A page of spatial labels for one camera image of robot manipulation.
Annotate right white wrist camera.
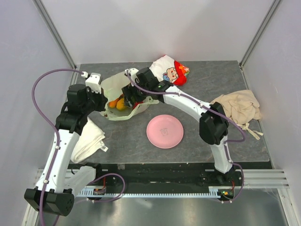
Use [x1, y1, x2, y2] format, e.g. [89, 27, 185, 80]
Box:
[125, 68, 139, 83]

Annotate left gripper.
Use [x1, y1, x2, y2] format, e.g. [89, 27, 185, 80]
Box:
[82, 86, 108, 115]

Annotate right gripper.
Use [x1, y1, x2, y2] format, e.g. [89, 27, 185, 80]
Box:
[121, 80, 150, 108]

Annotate white red cartoon bag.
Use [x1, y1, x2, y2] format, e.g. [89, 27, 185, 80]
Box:
[150, 55, 190, 86]

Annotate fake red bell pepper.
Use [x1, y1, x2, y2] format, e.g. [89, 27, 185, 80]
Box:
[132, 102, 143, 110]

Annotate beige crumpled cloth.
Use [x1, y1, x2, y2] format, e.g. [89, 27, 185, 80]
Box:
[210, 89, 263, 140]

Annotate white folded towel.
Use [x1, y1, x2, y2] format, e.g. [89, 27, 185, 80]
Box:
[71, 118, 108, 163]

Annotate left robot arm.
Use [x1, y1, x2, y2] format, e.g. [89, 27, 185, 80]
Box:
[24, 84, 108, 216]

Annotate green avocado print plastic bag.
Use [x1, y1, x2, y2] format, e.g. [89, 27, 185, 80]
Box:
[100, 72, 159, 121]

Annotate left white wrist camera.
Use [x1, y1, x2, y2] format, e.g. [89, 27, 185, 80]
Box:
[81, 72, 102, 94]

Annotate slotted cable duct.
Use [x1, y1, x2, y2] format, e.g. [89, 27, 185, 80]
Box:
[77, 187, 221, 198]

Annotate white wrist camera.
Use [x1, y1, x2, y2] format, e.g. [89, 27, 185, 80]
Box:
[125, 68, 139, 83]
[81, 72, 102, 94]

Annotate pink plate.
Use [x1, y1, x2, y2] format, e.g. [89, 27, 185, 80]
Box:
[146, 114, 184, 149]

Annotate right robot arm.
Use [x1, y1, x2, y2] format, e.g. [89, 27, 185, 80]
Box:
[122, 68, 233, 186]

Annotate fake red orange mango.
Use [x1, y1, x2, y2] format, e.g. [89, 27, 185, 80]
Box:
[109, 98, 120, 108]

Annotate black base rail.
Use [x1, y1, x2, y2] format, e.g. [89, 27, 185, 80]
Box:
[68, 162, 243, 189]

